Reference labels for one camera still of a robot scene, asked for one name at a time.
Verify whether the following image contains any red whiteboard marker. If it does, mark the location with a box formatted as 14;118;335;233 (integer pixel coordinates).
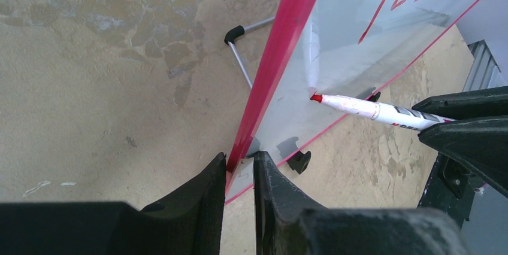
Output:
310;94;453;131

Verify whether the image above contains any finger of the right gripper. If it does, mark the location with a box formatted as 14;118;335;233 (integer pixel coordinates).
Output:
412;86;507;120
418;116;507;196

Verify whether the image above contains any red-framed whiteboard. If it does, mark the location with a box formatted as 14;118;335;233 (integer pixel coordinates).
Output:
226;0;480;202

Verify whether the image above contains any black whiteboard easel stand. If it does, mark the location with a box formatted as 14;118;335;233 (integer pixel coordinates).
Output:
223;16;382;175

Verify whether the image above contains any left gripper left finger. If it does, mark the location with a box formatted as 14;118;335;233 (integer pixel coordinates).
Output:
1;153;226;254

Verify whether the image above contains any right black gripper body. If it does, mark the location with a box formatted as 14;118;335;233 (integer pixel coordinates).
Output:
417;153;486;228

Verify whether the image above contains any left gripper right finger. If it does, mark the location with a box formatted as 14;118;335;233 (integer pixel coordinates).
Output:
253;151;470;254

